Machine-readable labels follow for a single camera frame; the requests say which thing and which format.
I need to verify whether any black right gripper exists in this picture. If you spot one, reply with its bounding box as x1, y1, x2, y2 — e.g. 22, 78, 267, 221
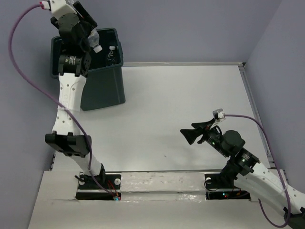
179, 118, 229, 157

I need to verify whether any clear bottle white blue label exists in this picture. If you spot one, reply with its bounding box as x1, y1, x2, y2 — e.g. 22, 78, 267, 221
88, 29, 102, 53

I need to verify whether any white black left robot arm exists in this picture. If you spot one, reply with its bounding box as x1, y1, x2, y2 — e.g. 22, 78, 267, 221
41, 0, 106, 188

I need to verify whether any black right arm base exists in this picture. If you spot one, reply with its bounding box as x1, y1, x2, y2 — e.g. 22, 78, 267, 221
203, 172, 251, 200

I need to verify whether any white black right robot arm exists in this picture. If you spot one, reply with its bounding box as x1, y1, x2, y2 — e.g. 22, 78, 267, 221
180, 120, 305, 229

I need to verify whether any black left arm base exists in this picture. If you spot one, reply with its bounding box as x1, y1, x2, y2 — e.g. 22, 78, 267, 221
74, 173, 122, 201

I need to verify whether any dark green plastic bin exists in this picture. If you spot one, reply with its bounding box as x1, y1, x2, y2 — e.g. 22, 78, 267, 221
51, 28, 125, 114

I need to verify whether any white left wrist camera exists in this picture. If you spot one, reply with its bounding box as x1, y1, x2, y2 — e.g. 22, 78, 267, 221
40, 0, 77, 19

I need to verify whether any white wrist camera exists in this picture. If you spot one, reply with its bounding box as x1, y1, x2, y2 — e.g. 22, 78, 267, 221
211, 108, 226, 128
40, 0, 77, 19

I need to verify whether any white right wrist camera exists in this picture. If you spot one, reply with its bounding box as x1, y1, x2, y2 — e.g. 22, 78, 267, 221
211, 108, 226, 128

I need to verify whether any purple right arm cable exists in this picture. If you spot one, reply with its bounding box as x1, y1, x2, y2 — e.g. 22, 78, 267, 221
224, 114, 290, 227

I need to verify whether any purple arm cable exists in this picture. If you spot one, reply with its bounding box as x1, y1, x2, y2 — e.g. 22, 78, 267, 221
224, 114, 290, 227
8, 2, 120, 198

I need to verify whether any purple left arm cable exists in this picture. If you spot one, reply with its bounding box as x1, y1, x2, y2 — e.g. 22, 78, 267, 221
8, 2, 120, 198

